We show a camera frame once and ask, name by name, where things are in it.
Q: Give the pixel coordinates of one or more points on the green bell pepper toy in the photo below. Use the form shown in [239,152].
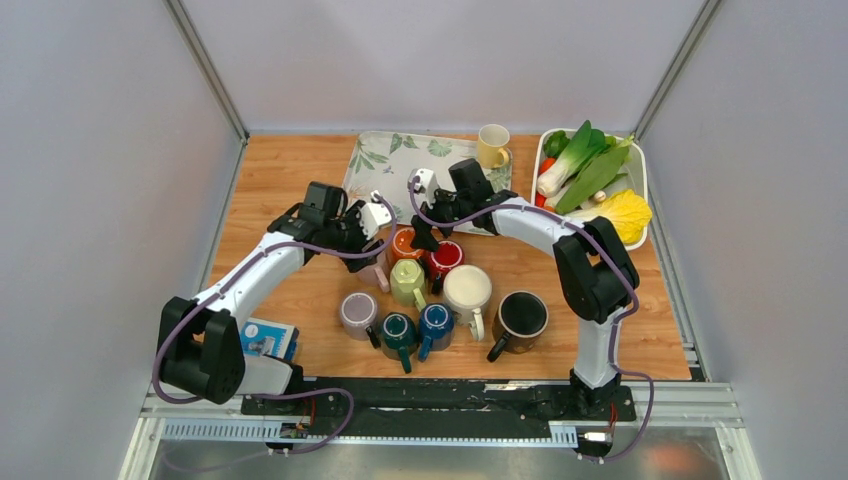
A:
[555,143]

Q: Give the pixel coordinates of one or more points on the pink mug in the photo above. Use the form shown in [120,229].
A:
[377,274]

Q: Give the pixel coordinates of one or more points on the red tomato toy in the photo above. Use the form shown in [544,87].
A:
[546,165]

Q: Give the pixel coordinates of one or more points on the blue mug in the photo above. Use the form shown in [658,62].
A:
[436,329]

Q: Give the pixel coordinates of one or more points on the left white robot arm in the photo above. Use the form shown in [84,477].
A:
[199,348]

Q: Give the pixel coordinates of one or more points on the orange toy pumpkin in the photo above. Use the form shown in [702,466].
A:
[540,199]

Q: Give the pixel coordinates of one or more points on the pale yellow mug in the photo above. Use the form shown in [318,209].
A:
[492,144]

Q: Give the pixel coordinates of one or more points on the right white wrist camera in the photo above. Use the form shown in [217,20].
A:
[423,183]

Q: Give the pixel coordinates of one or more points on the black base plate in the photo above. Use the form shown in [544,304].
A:
[440,408]

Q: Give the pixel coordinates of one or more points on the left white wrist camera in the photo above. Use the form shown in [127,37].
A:
[374,215]

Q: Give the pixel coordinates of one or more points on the blue booklet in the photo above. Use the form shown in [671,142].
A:
[264,338]

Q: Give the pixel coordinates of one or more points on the orange mug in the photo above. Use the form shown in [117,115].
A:
[400,246]

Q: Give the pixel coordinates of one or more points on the red mug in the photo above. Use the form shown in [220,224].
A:
[438,264]

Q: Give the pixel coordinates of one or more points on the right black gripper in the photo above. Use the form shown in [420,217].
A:
[423,238]

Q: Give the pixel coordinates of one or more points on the cream cat pattern mug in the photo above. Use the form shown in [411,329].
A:
[467,290]

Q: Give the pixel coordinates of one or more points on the green bok choy toy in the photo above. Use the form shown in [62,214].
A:
[590,163]

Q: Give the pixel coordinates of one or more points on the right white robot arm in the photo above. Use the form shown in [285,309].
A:
[597,276]

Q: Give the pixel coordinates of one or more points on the leaf pattern tray mat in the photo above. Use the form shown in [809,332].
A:
[383,161]

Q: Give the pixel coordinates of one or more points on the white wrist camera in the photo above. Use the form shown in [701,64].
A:
[423,183]
[374,215]

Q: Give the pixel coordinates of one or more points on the mauve mug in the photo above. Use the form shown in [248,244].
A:
[358,315]

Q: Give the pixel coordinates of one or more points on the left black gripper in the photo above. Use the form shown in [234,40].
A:
[351,215]

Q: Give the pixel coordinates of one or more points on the white vegetable tub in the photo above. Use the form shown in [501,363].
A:
[635,178]

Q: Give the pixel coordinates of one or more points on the teal mug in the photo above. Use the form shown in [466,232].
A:
[399,339]

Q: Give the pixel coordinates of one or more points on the light green faceted mug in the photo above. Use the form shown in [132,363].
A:
[407,283]

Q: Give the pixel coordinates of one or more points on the black floral mug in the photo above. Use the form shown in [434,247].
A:
[520,320]

